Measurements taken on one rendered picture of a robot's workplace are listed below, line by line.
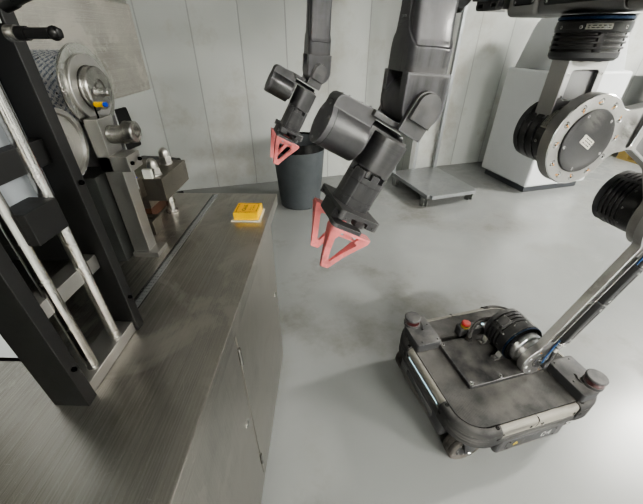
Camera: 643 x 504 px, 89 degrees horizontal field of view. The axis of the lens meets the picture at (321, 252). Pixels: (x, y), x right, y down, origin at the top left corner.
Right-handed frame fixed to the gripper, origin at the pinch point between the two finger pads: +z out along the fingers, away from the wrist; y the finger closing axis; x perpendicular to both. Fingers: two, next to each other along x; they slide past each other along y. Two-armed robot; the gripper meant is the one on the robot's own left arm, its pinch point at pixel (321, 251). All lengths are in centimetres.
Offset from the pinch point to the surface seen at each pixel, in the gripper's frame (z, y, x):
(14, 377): 37, 0, -35
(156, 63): 23, -304, -60
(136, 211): 19.4, -30.8, -27.5
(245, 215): 16.5, -42.4, -2.6
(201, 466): 36.5, 13.0, -6.0
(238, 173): 85, -304, 38
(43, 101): -3.8, -6.1, -38.4
